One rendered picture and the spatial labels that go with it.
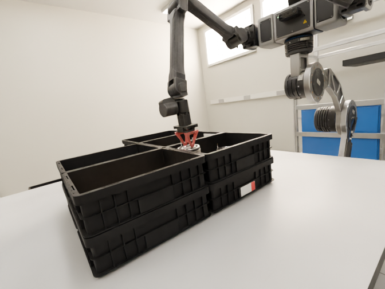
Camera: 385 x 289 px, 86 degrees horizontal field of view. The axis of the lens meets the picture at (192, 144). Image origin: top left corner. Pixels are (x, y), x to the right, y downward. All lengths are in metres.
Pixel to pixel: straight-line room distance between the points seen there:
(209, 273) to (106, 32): 3.99
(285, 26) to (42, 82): 3.29
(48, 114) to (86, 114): 0.52
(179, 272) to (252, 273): 0.18
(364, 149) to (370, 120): 0.30
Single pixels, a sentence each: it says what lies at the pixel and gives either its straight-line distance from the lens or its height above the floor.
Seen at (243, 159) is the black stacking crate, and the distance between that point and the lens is 0.84.
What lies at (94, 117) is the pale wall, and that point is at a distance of 3.83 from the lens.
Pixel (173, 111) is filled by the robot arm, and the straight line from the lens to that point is 0.84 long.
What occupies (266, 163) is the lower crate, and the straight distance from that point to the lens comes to 0.96.
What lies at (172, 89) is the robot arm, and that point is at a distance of 0.88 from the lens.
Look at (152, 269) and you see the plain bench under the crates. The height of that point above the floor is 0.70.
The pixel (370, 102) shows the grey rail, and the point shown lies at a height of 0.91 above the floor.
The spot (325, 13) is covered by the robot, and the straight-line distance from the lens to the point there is 1.24.
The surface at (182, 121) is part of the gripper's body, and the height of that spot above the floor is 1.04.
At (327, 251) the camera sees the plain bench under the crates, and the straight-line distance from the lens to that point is 0.67.
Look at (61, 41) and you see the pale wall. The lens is 3.97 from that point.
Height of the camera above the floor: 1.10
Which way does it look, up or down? 11 degrees down
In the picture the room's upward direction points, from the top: 7 degrees counter-clockwise
